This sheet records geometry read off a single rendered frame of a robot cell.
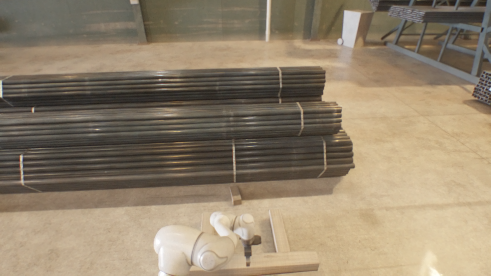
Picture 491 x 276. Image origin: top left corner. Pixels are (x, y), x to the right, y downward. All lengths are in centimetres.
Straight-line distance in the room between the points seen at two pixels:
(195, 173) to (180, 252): 142
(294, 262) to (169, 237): 109
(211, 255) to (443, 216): 241
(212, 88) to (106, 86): 109
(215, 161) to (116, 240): 106
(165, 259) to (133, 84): 204
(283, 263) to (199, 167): 112
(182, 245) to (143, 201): 168
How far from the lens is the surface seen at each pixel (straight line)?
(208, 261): 105
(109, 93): 291
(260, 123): 233
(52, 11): 1075
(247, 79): 265
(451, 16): 751
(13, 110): 361
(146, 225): 253
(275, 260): 197
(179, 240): 111
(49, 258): 270
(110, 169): 269
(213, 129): 232
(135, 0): 922
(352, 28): 892
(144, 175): 257
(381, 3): 871
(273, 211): 235
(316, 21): 951
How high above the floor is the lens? 189
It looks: 30 degrees down
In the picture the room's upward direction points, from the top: straight up
